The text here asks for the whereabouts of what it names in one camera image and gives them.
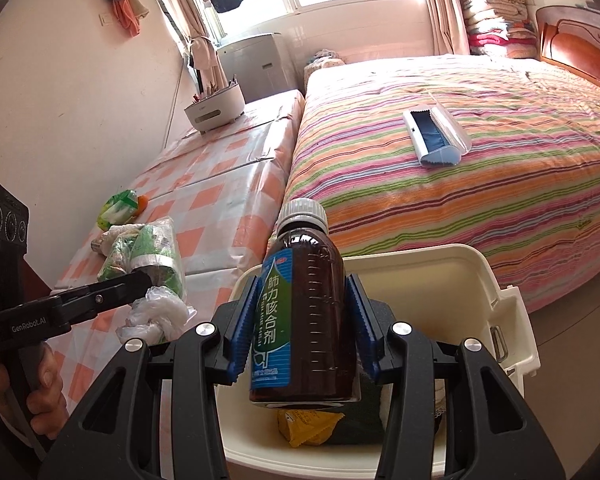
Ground white and blue lint brush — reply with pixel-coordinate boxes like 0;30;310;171
402;94;473;167

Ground green snack packet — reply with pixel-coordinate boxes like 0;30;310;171
97;189;140;231

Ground clear bag of green packets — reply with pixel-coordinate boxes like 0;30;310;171
91;216;187;306

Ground brown medicine bottle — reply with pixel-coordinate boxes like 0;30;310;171
249;199;363;408

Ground wooden bed headboard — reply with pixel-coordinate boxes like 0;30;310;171
535;4;600;101

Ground cluster of pens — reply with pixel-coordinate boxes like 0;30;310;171
192;74;238;103

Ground cream plastic bin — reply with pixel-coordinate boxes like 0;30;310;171
215;244;540;480

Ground yellow snack packet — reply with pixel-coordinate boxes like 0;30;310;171
276;407;346;448

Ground stack of folded quilts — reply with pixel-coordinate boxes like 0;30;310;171
455;0;541;58

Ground person's left hand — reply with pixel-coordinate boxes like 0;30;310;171
0;342;70;441

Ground grey floor appliance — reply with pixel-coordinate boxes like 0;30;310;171
216;32;297;103

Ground floral covered stool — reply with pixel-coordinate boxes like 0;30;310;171
302;50;348;91

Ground white desktop organizer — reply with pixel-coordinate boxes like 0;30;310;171
183;82;246;134

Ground striped bed blanket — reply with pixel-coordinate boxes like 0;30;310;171
282;52;600;318

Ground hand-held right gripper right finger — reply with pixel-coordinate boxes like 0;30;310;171
347;274;566;480

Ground orange cloth on wall hook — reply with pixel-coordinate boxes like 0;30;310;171
104;0;151;38

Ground white plastic bag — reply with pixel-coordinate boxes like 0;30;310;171
116;285;191;346

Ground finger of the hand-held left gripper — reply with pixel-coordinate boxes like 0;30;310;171
55;269;153;328

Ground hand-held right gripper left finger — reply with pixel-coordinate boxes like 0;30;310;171
37;275;261;480

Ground beige curtain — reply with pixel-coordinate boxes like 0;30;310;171
145;0;231;86
420;0;468;56

